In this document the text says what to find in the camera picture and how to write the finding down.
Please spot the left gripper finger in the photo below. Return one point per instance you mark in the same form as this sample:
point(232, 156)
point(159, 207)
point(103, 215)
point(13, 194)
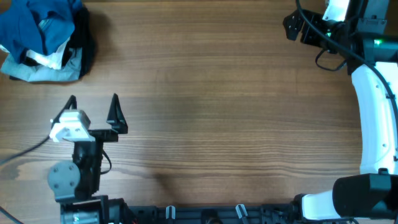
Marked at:
point(70, 104)
point(115, 117)

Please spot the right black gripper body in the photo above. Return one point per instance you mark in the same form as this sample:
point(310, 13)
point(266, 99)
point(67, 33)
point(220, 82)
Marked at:
point(308, 28)

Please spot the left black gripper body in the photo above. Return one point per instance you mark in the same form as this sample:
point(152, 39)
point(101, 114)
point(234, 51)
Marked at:
point(102, 133)

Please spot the blue t-shirt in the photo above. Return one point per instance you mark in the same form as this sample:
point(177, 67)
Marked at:
point(37, 25)

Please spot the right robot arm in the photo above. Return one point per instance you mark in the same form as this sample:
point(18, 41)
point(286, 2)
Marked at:
point(355, 30)

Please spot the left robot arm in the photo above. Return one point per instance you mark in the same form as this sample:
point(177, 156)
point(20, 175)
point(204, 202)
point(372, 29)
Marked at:
point(74, 183)

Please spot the grey folded garment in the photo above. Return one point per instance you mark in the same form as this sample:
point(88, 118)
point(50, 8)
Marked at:
point(69, 73)

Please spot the white shirt with black lettering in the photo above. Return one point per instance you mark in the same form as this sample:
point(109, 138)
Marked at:
point(55, 61)

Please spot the black folded garment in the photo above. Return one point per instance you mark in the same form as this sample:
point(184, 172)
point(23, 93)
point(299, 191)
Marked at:
point(82, 38)

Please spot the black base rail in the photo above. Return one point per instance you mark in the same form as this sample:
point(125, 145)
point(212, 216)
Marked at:
point(238, 214)

